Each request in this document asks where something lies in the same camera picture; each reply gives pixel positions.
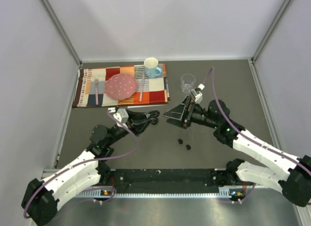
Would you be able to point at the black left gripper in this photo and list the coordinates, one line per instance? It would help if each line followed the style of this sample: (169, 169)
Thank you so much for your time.
(138, 121)

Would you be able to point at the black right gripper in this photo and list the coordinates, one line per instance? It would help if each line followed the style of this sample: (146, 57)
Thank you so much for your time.
(181, 115)

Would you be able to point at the glossy black earbud charging case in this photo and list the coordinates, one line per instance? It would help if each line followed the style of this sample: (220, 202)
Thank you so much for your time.
(154, 121)

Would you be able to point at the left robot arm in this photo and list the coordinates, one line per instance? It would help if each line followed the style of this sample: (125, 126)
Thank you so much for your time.
(44, 198)

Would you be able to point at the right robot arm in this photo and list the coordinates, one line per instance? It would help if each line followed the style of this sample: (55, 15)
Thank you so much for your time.
(285, 173)

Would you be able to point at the pink plastic knife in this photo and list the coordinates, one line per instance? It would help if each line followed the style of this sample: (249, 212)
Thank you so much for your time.
(141, 86)

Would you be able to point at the clear drinking glass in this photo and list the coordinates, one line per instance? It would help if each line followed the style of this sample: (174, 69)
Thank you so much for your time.
(187, 82)

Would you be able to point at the pink polka dot plate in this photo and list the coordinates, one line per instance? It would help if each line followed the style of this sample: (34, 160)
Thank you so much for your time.
(121, 86)

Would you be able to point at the light blue mug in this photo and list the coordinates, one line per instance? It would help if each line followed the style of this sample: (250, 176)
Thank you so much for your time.
(151, 67)

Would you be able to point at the colourful patchwork placemat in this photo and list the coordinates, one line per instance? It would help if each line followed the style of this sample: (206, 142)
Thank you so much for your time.
(155, 91)

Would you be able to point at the pink plastic fork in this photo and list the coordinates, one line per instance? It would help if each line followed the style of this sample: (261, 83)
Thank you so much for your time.
(96, 81)

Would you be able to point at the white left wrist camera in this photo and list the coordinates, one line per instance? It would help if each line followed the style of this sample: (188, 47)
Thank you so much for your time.
(119, 115)

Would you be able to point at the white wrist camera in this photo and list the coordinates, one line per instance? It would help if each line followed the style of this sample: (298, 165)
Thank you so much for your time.
(119, 115)
(196, 94)

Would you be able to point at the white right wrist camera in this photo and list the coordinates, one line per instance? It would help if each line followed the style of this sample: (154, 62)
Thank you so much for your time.
(196, 94)

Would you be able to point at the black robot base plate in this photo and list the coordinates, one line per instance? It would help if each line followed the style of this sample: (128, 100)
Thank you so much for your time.
(167, 181)

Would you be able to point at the grey slotted cable duct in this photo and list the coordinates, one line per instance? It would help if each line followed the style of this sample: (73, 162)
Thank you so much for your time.
(221, 192)

